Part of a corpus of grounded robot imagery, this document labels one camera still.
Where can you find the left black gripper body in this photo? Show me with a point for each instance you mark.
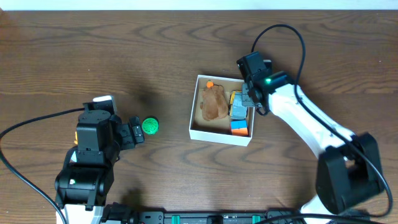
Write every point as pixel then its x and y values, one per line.
pixel 128 134

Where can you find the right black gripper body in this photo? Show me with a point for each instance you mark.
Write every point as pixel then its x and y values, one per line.
pixel 247 97

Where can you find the yellow grey toy truck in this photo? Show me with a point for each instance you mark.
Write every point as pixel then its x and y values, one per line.
pixel 237 110

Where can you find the green round disc toy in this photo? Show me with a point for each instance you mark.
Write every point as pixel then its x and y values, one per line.
pixel 150 126

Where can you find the multicolour puzzle cube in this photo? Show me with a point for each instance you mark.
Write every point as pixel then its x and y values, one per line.
pixel 239 127

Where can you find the brown plush bear toy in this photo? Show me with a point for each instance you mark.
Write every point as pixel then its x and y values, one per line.
pixel 214 105

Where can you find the orange rubber duck toy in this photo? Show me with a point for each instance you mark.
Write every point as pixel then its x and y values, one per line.
pixel 76 138

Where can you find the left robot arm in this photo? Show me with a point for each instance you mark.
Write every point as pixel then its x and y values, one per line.
pixel 88 172

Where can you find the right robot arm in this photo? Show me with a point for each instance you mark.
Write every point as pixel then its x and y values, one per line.
pixel 349 167

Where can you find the white cardboard box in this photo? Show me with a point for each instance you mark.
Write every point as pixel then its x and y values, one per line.
pixel 217 130

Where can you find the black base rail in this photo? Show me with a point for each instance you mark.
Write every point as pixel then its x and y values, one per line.
pixel 214 218

